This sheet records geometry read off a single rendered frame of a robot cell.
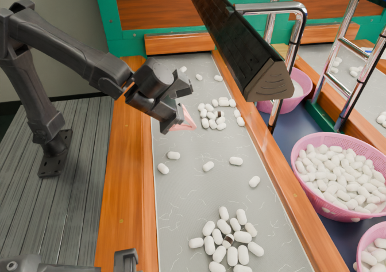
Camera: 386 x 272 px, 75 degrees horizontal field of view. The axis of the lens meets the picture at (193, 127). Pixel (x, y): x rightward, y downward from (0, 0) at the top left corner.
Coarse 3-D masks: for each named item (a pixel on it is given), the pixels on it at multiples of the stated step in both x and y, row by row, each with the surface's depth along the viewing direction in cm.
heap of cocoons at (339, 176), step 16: (304, 160) 70; (320, 160) 72; (336, 160) 69; (352, 160) 70; (368, 160) 69; (304, 176) 65; (320, 176) 65; (336, 176) 66; (352, 176) 65; (368, 176) 67; (304, 192) 63; (320, 192) 62; (336, 192) 63; (352, 192) 64; (368, 192) 64; (384, 192) 62; (352, 208) 59; (368, 208) 59
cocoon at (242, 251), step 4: (240, 248) 50; (244, 248) 50; (240, 252) 50; (244, 252) 49; (240, 256) 49; (244, 256) 49; (248, 256) 49; (240, 260) 49; (244, 260) 49; (248, 260) 49; (244, 264) 49
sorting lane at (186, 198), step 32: (192, 64) 111; (192, 96) 93; (224, 96) 93; (224, 128) 80; (160, 160) 70; (192, 160) 70; (224, 160) 70; (256, 160) 70; (160, 192) 62; (192, 192) 62; (224, 192) 62; (256, 192) 62; (160, 224) 56; (192, 224) 56; (256, 224) 56; (288, 224) 56; (160, 256) 51; (192, 256) 51; (224, 256) 51; (256, 256) 51; (288, 256) 51
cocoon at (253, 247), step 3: (249, 243) 51; (252, 243) 51; (255, 243) 51; (249, 246) 51; (252, 246) 51; (255, 246) 50; (258, 246) 51; (249, 249) 51; (252, 249) 50; (255, 249) 50; (258, 249) 50; (261, 249) 50; (255, 252) 50; (258, 252) 50; (261, 252) 50; (258, 255) 50; (261, 255) 50
